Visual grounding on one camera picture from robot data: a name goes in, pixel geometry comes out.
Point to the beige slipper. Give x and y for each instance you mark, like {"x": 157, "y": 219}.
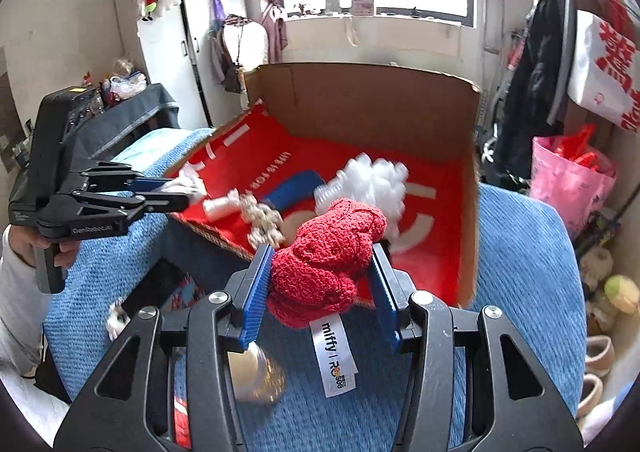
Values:
{"x": 600, "y": 354}
{"x": 590, "y": 394}

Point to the dresser with dark cloth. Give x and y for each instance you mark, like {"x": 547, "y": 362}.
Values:
{"x": 145, "y": 107}

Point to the dark printed box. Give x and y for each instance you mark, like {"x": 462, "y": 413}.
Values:
{"x": 160, "y": 282}

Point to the cream crocheted cloth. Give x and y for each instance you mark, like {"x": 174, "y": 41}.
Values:
{"x": 262, "y": 222}

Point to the white bag red print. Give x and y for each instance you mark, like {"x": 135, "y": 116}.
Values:
{"x": 605, "y": 67}

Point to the pale cloth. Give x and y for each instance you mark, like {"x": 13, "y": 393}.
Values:
{"x": 220, "y": 206}

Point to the white bath puff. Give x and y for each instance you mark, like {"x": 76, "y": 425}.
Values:
{"x": 375, "y": 182}

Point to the blue sponge roll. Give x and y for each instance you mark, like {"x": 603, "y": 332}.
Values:
{"x": 295, "y": 189}

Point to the dark photo frame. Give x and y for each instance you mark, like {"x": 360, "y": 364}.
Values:
{"x": 333, "y": 2}

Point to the pink card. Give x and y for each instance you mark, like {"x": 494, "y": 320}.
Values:
{"x": 363, "y": 1}

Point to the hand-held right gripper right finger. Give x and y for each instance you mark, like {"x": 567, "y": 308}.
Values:
{"x": 382, "y": 292}

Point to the grey crutch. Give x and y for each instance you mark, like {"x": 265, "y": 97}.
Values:
{"x": 492, "y": 32}

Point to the cardboard box red lining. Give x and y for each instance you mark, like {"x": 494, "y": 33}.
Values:
{"x": 360, "y": 102}

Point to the black jacket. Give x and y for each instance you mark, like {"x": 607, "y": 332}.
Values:
{"x": 530, "y": 82}

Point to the pink shopping bag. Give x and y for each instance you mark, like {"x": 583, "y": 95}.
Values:
{"x": 565, "y": 192}

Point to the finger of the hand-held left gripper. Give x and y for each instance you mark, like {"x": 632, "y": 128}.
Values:
{"x": 160, "y": 183}
{"x": 160, "y": 204}

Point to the red plastic bag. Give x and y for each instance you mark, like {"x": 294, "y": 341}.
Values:
{"x": 577, "y": 147}

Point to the yellow plush toy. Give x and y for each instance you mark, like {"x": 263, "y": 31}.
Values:
{"x": 622, "y": 293}

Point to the person's left hand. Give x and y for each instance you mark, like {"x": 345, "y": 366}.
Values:
{"x": 22, "y": 239}

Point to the white plastic bag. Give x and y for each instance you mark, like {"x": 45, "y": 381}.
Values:
{"x": 127, "y": 86}

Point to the clear jar gold capsules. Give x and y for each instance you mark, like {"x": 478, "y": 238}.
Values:
{"x": 260, "y": 377}

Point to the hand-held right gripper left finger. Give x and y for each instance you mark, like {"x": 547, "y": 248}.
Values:
{"x": 257, "y": 292}

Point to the beige plush toy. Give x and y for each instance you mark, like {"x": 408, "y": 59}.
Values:
{"x": 597, "y": 267}

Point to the group of small bottles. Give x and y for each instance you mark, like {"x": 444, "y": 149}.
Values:
{"x": 95, "y": 99}

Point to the red fluffy sock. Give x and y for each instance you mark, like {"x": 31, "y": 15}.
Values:
{"x": 320, "y": 257}

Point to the white wardrobe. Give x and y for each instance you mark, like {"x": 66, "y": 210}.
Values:
{"x": 165, "y": 47}

